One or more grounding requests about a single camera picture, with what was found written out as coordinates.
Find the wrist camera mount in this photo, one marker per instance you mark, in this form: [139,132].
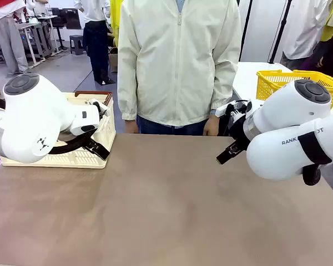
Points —
[222,110]
[95,103]

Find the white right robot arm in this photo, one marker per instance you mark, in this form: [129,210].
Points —
[288,110]

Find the white-top workshop desk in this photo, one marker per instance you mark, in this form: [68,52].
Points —
[41,41]

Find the yellow hanging cloth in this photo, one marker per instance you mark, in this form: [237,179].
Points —
[115,16]

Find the person in cream jacket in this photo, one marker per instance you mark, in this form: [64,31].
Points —
[177,61]

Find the person's left forearm cream sleeve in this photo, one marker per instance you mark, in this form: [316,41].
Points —
[224,88]

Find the small cardboard box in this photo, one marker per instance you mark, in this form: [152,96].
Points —
[113,62]

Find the yellow plastic shopping basket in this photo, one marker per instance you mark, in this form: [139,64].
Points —
[269,86]

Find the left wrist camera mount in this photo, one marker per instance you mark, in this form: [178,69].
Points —
[95,103]

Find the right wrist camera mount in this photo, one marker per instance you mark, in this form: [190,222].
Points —
[222,110]

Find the black tripod pole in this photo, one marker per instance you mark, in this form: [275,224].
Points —
[280,30]

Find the black monitor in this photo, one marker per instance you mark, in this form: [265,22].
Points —
[73,19]

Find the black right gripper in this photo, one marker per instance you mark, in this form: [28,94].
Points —
[238,127]

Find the person's left hand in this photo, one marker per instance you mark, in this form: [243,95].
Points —
[212,126]

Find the black slanted pole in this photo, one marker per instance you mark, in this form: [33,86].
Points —
[244,30]

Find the person in white shirt grey trousers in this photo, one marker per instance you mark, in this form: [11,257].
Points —
[302,27]

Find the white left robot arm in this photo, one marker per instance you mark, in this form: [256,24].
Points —
[30,116]

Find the person's right hand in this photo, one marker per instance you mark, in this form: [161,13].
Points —
[131,127]

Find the dark grey stool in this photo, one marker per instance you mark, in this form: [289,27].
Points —
[77,41]

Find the person in white shirt dark trousers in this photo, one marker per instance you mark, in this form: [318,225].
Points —
[95,50]

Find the white side table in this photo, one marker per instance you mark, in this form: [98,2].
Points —
[247,80]

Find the person's right forearm cream sleeve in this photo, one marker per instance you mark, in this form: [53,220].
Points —
[127,97]

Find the wristwatch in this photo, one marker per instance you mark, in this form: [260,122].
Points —
[213,112]

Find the black office chair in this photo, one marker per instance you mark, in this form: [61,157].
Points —
[59,25]

